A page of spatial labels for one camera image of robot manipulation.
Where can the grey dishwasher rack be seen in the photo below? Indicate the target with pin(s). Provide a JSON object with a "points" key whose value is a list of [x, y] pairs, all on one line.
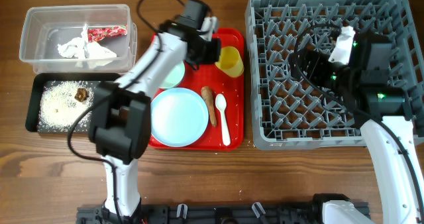
{"points": [[290, 115]]}

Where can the red plastic tray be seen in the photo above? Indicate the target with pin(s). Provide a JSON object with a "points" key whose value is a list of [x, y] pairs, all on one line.
{"points": [[233, 90]]}

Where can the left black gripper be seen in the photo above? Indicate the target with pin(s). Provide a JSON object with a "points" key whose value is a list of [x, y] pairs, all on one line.
{"points": [[213, 56]]}

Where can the crumpled white tissue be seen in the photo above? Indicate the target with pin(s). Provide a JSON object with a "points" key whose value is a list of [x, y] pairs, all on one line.
{"points": [[81, 48]]}

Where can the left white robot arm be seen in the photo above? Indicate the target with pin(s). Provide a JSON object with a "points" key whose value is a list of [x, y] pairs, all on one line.
{"points": [[120, 124]]}

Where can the white rice pile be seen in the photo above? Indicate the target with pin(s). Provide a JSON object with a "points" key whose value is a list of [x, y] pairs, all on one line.
{"points": [[59, 109]]}

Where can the white plastic spoon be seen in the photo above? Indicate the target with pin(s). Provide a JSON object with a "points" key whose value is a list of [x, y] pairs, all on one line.
{"points": [[221, 105]]}

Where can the red patterned wrapper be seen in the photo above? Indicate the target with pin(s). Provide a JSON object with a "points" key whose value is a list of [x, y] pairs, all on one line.
{"points": [[98, 34]]}

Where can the brown food chunk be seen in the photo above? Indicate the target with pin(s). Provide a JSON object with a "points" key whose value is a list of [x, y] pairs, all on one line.
{"points": [[82, 94]]}

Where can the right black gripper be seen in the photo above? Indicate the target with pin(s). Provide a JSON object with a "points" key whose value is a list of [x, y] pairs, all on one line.
{"points": [[318, 61]]}

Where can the brown carrot piece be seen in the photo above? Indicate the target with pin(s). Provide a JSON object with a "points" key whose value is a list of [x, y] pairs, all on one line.
{"points": [[207, 95]]}

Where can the light blue plate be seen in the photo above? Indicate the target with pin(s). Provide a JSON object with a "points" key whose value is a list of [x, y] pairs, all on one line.
{"points": [[179, 117]]}

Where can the black waste tray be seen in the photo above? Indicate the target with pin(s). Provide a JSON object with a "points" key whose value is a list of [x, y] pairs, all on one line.
{"points": [[44, 81]]}

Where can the yellow plastic cup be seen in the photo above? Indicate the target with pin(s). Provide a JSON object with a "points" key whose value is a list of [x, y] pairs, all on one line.
{"points": [[230, 62]]}

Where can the clear plastic bin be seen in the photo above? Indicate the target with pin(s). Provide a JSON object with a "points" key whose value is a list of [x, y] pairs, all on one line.
{"points": [[46, 27]]}

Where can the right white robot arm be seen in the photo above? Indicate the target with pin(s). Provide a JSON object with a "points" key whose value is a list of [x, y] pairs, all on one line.
{"points": [[356, 75]]}

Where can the green bowl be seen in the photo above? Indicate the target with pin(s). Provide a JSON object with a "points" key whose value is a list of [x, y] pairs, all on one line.
{"points": [[175, 77]]}

